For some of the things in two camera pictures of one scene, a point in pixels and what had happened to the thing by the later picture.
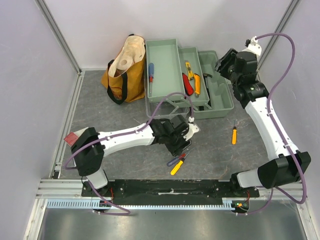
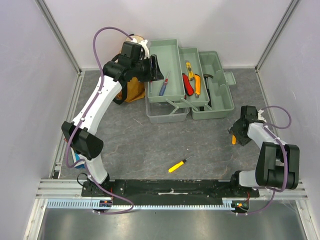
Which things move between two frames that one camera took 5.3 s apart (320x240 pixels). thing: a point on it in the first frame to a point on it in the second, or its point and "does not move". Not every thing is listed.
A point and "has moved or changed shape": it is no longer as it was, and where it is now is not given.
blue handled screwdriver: x=174 y=160 to x=163 y=89
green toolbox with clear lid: x=183 y=81 does not move
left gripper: x=182 y=145 to x=154 y=74
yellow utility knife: x=190 y=74 does not move
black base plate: x=169 y=192 does not move
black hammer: x=205 y=77 does not move
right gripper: x=223 y=63 to x=238 y=133
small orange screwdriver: x=234 y=134 does not move
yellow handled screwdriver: x=178 y=165 has moved or changed shape
